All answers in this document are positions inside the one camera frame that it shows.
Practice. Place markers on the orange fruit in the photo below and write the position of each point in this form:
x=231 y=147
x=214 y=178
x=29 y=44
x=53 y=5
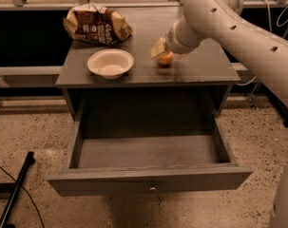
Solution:
x=166 y=59

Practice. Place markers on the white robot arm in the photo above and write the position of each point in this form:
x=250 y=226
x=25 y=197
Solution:
x=260 y=51

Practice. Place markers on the grey open top drawer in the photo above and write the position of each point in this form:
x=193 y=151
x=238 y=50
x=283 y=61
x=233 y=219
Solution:
x=117 y=166

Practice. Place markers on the grey wooden cabinet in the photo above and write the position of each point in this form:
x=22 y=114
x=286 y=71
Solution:
x=207 y=65

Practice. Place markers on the white paper bowl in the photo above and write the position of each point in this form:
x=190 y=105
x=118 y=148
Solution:
x=110 y=63

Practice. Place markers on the brown chip bag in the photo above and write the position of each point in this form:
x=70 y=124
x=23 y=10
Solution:
x=98 y=24

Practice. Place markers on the black stand leg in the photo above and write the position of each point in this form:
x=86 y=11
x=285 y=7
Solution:
x=10 y=190

